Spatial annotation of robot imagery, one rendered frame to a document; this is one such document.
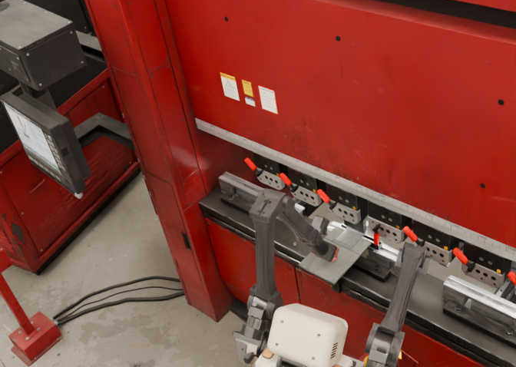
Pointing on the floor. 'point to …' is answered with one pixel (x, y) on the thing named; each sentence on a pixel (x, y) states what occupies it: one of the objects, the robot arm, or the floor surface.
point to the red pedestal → (38, 335)
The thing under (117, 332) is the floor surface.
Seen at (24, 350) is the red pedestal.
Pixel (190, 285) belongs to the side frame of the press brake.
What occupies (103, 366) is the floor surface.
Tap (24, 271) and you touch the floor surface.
